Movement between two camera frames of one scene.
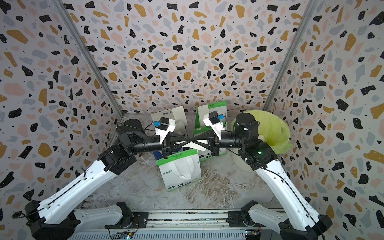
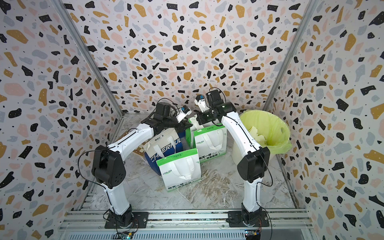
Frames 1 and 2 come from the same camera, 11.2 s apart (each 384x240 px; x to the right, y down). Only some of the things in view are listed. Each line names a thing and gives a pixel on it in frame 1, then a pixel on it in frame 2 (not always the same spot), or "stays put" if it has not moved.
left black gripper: [169, 146] to [183, 125]
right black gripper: [212, 135] to [200, 119]
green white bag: [180, 169] stays put
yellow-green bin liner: [276, 133] stays put
